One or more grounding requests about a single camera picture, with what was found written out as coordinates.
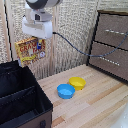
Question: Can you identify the metal drawer handle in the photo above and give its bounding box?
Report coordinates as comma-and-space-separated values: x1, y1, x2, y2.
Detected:
104, 28, 128, 37
96, 55, 117, 67

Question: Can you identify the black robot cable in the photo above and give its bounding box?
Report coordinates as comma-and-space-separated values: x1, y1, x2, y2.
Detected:
52, 30, 128, 58

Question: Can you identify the yellow red cereal bar box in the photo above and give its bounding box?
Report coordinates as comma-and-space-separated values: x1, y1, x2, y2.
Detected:
14, 37, 48, 67

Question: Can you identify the yellow plastic bowl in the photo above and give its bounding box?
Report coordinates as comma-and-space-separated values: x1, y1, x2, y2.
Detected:
68, 76, 87, 92

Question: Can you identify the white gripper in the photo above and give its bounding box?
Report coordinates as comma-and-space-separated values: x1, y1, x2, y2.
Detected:
21, 15, 55, 52

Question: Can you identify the blue plastic bowl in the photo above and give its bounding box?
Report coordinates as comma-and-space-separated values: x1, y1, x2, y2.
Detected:
56, 83, 76, 100

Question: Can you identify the black fabric storage bin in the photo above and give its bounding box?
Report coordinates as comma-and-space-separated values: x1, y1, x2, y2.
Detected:
0, 59, 54, 128

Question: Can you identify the beige woven folding screen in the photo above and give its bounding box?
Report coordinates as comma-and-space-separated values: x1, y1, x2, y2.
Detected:
0, 0, 128, 81

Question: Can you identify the brown wooden drawer cabinet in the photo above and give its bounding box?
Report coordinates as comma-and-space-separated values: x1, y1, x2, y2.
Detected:
86, 9, 128, 85

